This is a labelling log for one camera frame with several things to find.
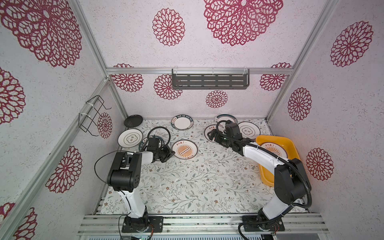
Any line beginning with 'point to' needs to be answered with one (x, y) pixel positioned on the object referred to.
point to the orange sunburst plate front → (276, 148)
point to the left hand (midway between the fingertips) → (175, 153)
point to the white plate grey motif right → (249, 130)
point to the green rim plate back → (182, 122)
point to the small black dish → (133, 121)
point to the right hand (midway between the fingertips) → (212, 133)
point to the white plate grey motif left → (130, 138)
